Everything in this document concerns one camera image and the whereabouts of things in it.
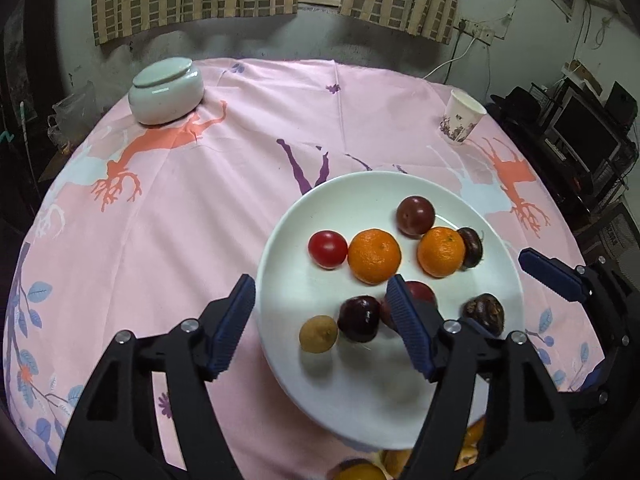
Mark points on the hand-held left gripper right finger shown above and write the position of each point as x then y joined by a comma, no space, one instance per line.
410,330

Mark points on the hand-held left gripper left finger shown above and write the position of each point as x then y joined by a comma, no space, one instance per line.
231,330

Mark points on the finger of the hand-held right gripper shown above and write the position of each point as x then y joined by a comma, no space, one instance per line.
550,274
612,386

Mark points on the red plum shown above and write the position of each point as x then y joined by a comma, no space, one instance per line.
422,294

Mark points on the dark red cherry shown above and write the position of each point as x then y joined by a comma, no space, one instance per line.
358,319

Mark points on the rough dark brown fruit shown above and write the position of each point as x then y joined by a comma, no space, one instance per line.
482,310

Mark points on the white oval plate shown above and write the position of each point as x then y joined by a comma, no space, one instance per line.
360,390

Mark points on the shiny dark water chestnut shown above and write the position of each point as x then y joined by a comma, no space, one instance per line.
472,247

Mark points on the large orange mandarin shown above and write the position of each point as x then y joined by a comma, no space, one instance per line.
375,255

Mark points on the small yellow-green fruit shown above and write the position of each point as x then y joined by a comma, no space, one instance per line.
317,334

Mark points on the large purple-red plum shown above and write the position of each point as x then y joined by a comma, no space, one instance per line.
415,216

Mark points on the red tomato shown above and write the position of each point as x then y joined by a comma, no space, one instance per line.
327,249

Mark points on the black monitor and electronics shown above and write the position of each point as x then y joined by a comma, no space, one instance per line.
545,160

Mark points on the round yellow potato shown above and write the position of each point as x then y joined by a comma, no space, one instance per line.
397,461

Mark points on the kidney-shaped yellow potato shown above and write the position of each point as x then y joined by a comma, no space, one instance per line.
467,457

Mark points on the computer monitor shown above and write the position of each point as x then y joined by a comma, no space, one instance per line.
582,132

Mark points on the pink printed tablecloth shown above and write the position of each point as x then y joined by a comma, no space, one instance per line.
200,185

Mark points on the black hat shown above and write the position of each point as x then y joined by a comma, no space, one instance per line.
517,102

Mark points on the printed paper cup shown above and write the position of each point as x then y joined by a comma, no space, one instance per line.
461,117

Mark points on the black speaker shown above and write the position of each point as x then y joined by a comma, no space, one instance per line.
620,100

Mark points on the pale green lidded ceramic jar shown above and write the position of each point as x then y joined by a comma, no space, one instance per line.
165,92

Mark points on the clear plastic bag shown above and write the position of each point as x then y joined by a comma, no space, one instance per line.
72,115

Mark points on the white wall socket strip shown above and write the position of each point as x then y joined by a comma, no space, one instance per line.
477,31

